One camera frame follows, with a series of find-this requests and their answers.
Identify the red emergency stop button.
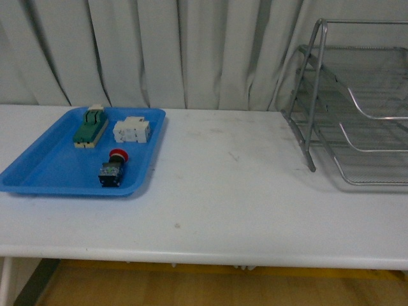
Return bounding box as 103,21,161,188
98,149,129,187

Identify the white circuit breaker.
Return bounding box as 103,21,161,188
113,116,152,143

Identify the white curtain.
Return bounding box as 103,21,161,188
1,1,407,111

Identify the blue plastic tray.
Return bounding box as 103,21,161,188
1,107,166,196

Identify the green knife switch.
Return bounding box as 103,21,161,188
73,105,108,149

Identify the silver wire mesh rack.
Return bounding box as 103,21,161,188
281,18,407,186

